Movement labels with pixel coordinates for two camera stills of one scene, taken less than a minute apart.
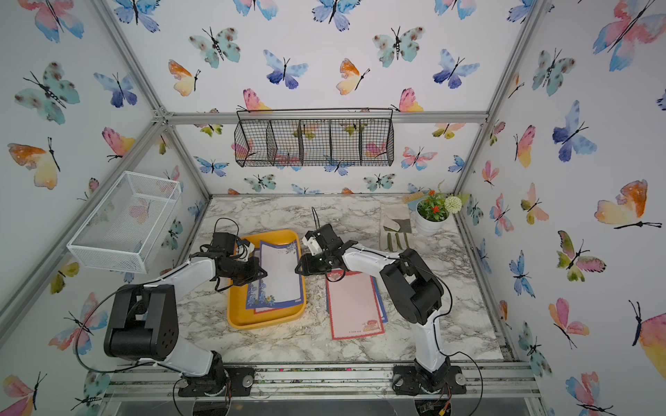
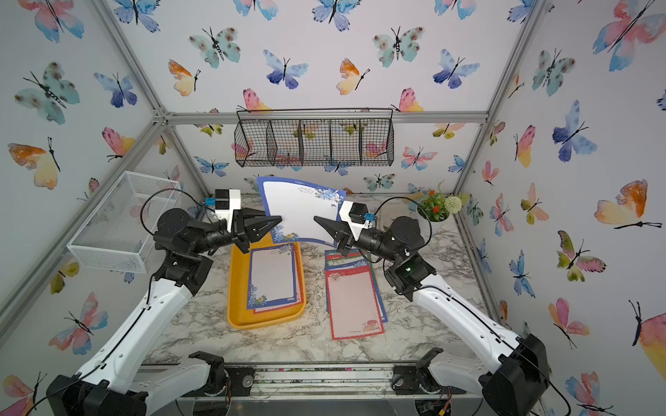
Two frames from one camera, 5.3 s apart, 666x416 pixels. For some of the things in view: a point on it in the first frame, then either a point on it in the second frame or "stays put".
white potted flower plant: x=434 y=208 stays put
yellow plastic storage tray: x=240 y=317 stays put
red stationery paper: x=354 y=307 stays put
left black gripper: x=254 y=273 → x=242 y=224
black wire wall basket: x=315 y=137 stays put
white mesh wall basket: x=127 y=227 stays put
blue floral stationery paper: x=283 y=284 → x=297 y=203
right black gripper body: x=326 y=256 → x=381 y=250
